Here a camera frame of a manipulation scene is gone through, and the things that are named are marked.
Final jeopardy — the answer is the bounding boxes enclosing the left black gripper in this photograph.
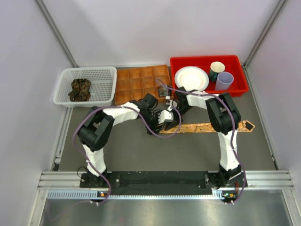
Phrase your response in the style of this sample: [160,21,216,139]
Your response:
[141,110,164,136]

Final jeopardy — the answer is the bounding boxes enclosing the orange patterned tie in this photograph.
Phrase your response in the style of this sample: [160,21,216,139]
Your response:
[159,120,255,135]

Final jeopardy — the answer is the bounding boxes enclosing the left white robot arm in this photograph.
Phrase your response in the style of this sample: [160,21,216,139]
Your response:
[76,93,176,187]

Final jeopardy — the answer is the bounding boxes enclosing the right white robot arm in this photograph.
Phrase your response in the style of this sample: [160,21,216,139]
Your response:
[175,87,245,188]

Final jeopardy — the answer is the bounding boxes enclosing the rolled dark patterned tie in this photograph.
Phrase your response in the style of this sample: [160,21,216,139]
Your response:
[157,86,171,98]

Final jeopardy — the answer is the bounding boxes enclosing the white paper plate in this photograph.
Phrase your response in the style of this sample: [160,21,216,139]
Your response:
[174,66,209,91]

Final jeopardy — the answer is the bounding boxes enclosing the orange compartment tray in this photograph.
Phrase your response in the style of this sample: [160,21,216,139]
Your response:
[114,65,171,105]

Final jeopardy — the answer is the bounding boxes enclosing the lavender plastic cup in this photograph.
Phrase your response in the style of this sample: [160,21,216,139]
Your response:
[215,72,234,91]

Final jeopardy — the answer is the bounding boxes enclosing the green cup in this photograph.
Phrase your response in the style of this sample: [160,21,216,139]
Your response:
[209,61,225,82]

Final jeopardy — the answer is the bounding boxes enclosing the white perforated plastic basket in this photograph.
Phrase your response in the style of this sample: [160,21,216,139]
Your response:
[53,66,117,108]

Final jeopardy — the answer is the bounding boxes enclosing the red plastic bin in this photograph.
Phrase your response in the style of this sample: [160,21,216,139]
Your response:
[170,55,249,97]

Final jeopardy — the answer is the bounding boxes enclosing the dark camouflage tie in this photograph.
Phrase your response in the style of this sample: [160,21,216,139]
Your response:
[68,79,91,102]

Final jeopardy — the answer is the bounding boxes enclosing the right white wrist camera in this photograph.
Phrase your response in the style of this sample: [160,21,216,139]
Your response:
[165,96,178,111]

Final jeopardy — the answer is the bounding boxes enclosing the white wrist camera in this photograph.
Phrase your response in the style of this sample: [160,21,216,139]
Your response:
[165,96,178,111]
[158,110,174,124]

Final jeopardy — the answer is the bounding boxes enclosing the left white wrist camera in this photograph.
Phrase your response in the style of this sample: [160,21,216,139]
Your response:
[158,110,174,124]

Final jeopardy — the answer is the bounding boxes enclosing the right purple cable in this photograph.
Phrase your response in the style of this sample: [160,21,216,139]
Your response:
[155,78,246,204]

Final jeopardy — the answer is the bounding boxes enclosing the purple cable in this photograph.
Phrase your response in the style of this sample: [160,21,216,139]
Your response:
[71,105,182,207]
[155,78,246,204]

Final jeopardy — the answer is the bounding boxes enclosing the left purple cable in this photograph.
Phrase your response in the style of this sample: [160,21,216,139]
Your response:
[71,105,182,207]

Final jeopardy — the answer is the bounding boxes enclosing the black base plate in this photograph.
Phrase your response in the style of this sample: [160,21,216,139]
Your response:
[79,171,247,195]

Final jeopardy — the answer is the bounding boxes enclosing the slotted cable duct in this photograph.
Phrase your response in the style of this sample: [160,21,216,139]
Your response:
[47,190,236,201]

